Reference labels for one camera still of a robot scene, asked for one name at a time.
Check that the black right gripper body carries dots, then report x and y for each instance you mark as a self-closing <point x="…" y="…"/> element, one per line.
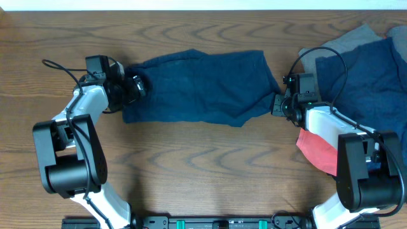
<point x="283" y="107"/>

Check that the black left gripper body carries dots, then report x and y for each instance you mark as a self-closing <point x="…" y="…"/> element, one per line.
<point x="134" y="88"/>

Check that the dark navy blue shorts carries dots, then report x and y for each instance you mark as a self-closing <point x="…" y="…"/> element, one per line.
<point x="227" y="89"/>

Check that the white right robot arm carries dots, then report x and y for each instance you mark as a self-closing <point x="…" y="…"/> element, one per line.
<point x="370" y="175"/>

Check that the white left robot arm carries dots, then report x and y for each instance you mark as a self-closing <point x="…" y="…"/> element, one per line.
<point x="70" y="156"/>

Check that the red garment on pile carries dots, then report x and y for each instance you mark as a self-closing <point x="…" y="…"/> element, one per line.
<point x="318" y="152"/>

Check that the navy blue garment on pile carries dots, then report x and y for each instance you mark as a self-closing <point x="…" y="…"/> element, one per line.
<point x="382" y="107"/>

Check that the grey garment on pile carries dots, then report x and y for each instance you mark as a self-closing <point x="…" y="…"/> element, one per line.
<point x="348" y="42"/>

